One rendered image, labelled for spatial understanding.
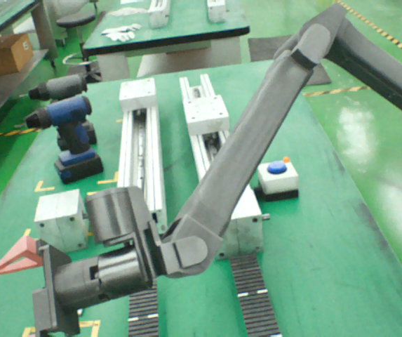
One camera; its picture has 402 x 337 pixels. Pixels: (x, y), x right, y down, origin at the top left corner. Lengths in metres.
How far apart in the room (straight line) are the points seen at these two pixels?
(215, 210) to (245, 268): 0.32
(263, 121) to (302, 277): 0.36
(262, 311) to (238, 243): 0.18
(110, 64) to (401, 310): 2.25
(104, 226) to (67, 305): 0.10
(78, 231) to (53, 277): 0.47
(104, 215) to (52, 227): 0.50
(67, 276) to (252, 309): 0.36
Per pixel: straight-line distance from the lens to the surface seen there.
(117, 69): 2.83
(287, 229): 1.05
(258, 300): 0.85
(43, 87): 1.50
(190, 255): 0.58
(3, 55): 4.77
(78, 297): 0.60
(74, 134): 1.34
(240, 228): 0.95
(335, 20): 0.83
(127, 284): 0.58
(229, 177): 0.64
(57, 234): 1.08
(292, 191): 1.14
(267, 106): 0.71
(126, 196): 0.59
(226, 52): 2.78
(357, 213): 1.10
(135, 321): 0.86
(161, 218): 1.03
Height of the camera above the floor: 1.42
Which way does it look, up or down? 29 degrees down
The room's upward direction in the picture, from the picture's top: 8 degrees counter-clockwise
